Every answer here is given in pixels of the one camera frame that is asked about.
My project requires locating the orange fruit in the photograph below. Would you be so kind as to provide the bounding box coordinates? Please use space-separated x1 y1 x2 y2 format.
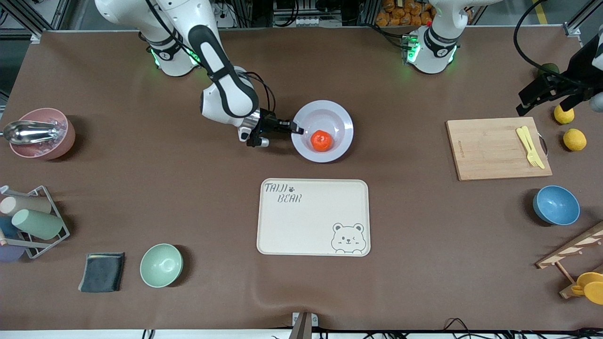
310 130 334 152

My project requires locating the lavender round plate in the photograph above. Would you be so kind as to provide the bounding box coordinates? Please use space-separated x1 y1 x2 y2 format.
291 100 354 163

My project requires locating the yellow lemon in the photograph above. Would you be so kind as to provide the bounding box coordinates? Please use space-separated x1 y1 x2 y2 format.
563 128 587 152
554 105 575 125

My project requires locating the yellow plastic fork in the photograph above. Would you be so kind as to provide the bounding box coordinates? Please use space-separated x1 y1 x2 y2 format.
516 127 539 168

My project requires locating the yellow plastic knife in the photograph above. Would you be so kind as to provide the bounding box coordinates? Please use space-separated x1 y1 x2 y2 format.
522 126 546 170

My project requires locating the wooden cutting board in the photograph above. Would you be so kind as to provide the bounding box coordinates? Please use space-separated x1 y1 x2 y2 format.
446 117 553 182

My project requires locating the cream bear print tray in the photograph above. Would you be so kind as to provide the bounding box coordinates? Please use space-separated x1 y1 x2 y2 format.
256 178 371 257

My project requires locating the blue bowl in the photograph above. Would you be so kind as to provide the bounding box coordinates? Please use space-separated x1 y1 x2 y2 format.
533 185 581 226

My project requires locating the grey power strip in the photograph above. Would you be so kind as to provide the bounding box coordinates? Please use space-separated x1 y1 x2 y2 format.
294 16 343 27

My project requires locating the white power strip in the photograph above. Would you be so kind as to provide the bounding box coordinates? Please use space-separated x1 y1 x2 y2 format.
214 4 236 29

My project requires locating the wooden peg rack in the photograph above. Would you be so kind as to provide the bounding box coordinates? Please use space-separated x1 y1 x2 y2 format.
536 221 603 299

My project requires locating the bag of orange buns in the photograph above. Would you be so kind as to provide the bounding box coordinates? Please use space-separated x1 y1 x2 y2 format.
375 0 437 27

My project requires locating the green bowl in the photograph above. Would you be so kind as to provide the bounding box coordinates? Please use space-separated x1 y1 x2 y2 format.
140 243 183 288

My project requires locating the pink bowl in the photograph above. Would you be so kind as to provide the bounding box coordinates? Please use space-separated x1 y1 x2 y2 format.
9 108 76 161

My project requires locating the dark grey folded cloth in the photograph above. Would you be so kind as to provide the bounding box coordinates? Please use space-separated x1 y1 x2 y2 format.
78 252 126 293

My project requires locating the shiny metal scoop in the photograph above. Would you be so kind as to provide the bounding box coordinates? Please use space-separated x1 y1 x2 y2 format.
2 121 65 145

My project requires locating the mint green cup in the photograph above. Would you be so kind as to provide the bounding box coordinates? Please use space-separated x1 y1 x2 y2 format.
12 209 64 241

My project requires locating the beige cup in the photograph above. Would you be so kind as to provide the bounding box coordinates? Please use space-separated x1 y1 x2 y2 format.
0 196 52 217

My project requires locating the blue cup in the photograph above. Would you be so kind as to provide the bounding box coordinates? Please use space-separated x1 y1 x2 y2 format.
0 216 19 239

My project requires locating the purple cup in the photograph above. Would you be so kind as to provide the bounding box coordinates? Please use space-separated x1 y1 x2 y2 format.
0 244 26 263

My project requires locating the grey wire cup rack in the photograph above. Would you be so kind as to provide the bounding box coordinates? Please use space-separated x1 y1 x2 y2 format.
0 185 71 259

